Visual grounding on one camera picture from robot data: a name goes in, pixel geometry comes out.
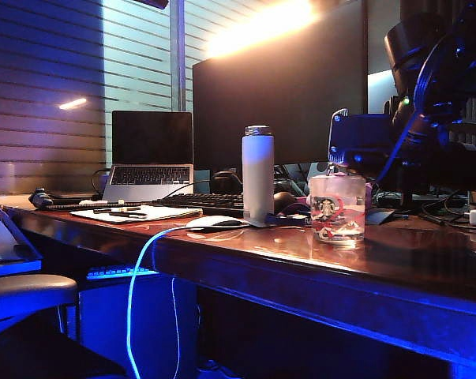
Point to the white notepad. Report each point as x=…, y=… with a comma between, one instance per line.
x=167, y=213

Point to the low side table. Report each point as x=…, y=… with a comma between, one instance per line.
x=24, y=264

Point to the grey window post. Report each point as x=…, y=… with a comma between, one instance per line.
x=178, y=55

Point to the white keyboard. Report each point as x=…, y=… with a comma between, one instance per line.
x=116, y=271

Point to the white flat mouse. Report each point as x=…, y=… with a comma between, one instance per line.
x=211, y=222

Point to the round padded stool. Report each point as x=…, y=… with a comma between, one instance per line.
x=24, y=288

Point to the black keyboard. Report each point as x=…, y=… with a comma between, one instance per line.
x=199, y=201

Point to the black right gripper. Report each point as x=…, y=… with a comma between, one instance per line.
x=439, y=169

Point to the white cabinet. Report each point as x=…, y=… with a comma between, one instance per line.
x=103, y=316

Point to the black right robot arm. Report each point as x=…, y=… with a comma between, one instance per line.
x=415, y=39

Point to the white thermos bottle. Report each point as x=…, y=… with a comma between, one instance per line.
x=258, y=177

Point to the printed glass cup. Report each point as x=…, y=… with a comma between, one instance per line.
x=337, y=209

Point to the blue booklet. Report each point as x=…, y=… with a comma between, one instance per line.
x=380, y=217

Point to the black handheld gadget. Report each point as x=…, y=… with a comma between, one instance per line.
x=41, y=198

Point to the black pen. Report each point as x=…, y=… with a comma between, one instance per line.
x=116, y=210
x=130, y=215

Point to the silver laptop lid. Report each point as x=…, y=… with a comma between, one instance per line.
x=379, y=91

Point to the black headphones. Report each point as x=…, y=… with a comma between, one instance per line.
x=222, y=183

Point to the large black monitor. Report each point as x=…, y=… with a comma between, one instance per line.
x=281, y=110

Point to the long black ribbed bar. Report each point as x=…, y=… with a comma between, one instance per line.
x=92, y=205

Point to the open silver laptop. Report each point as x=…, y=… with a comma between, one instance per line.
x=151, y=138

